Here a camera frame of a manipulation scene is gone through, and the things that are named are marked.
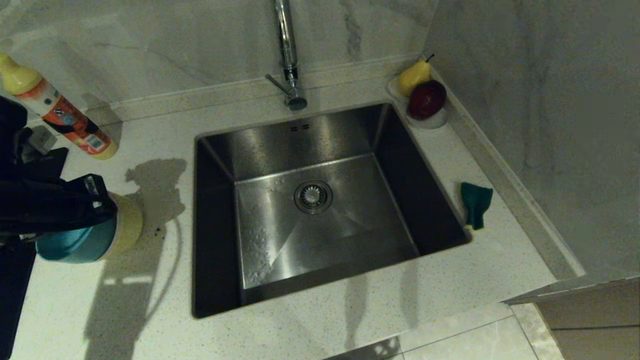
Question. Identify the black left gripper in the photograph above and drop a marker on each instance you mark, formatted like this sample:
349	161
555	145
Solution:
55	205

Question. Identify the yellow plastic bowl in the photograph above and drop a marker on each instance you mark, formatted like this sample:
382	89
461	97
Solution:
131	222

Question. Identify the blue plastic bowl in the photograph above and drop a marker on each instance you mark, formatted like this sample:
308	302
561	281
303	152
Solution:
75	245

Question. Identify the orange label dish soap bottle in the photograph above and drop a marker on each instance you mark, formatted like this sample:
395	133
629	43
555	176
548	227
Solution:
62	117

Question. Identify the chrome faucet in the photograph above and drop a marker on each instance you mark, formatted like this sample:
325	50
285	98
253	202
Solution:
287	45

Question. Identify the green and yellow sponge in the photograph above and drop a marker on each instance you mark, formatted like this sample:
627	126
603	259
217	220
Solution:
475	200

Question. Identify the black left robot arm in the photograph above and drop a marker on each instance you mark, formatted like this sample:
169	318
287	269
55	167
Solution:
15	150

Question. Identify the stainless steel sink basin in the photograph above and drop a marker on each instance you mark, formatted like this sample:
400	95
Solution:
350	230

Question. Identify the black induction cooktop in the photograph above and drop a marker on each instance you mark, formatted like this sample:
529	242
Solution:
15	280

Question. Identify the round metal drain strainer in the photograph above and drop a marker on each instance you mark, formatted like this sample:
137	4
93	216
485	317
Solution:
313	196

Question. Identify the yellow pear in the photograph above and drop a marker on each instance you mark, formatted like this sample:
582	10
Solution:
414	76

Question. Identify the small white dish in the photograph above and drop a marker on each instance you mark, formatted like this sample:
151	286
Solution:
434	123

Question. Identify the dark red apple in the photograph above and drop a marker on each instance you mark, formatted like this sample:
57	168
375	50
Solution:
428	99

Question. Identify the beige wooden cabinet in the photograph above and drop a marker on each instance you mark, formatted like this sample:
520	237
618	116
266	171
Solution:
595	320

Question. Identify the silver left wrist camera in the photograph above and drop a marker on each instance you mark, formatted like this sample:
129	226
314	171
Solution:
41	139

